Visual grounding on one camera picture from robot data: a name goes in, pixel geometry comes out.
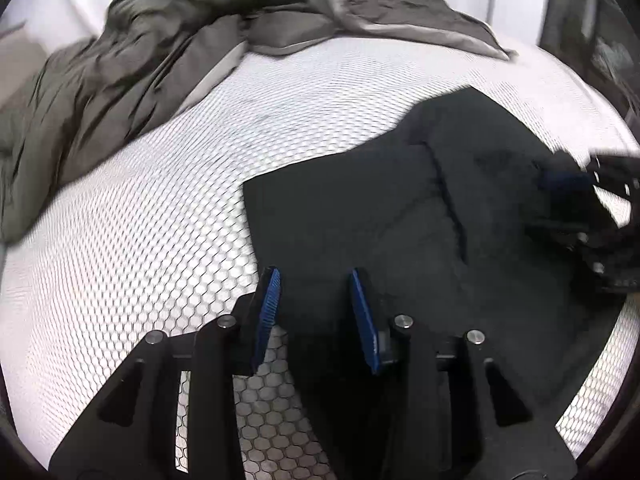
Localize grey duvet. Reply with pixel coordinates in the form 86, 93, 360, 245
0, 0, 518, 243

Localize black pants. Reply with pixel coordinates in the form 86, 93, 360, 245
242, 86, 626, 480

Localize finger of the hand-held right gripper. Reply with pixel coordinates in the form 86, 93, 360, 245
535, 152, 640, 203
530, 215, 640, 293

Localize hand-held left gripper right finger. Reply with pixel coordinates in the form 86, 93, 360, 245
348, 268, 576, 480

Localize beige padded headboard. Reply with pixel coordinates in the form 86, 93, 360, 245
0, 25, 66, 111

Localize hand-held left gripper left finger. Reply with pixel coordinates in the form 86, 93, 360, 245
48, 266, 282, 480

